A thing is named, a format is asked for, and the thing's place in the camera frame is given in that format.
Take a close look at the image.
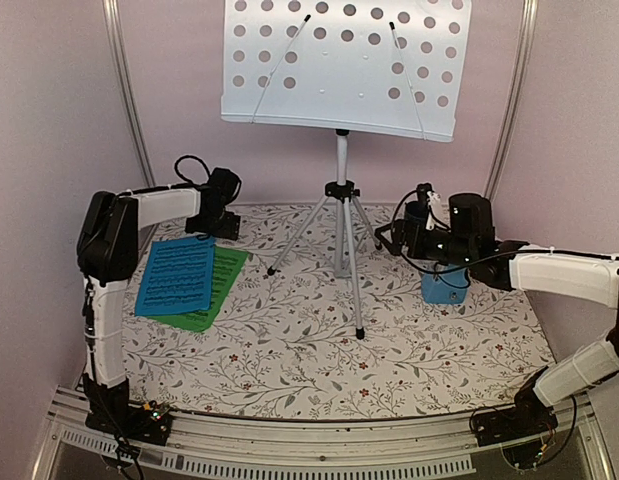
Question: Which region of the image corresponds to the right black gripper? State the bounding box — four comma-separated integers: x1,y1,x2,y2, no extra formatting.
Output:
375,219,475,269

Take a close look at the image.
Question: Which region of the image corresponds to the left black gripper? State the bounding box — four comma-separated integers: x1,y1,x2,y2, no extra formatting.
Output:
186,205,241,239

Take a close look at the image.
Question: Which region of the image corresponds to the blue sheet music page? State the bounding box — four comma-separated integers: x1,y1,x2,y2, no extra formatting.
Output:
135,235,215,317

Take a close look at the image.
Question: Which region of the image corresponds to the light blue music stand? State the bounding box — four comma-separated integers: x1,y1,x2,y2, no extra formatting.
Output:
219,0,476,340

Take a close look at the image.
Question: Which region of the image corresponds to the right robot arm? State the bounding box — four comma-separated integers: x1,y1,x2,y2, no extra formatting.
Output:
375,184,619,436

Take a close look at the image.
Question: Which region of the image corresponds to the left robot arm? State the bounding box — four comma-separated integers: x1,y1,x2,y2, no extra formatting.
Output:
77,167,242,390

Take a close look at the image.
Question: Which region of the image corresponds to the dark blue mug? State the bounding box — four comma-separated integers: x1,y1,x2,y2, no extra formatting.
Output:
404,201,429,226

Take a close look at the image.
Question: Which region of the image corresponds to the green sheet music page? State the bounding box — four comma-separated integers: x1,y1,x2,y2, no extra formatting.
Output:
151,246,249,333

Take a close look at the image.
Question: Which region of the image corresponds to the blue metronome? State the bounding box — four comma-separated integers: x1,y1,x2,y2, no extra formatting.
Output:
421,265,471,305

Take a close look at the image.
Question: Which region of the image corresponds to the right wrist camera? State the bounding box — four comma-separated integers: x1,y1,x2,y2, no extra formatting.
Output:
416,183,447,230

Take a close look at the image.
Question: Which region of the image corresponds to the front aluminium rail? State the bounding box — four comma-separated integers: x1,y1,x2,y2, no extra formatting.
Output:
32,388,615,479

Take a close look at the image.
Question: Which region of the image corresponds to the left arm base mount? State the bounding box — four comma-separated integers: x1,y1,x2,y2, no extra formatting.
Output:
83,375,173,446

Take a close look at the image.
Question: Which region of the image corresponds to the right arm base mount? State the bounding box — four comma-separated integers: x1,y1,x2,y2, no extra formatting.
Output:
469,407,558,470

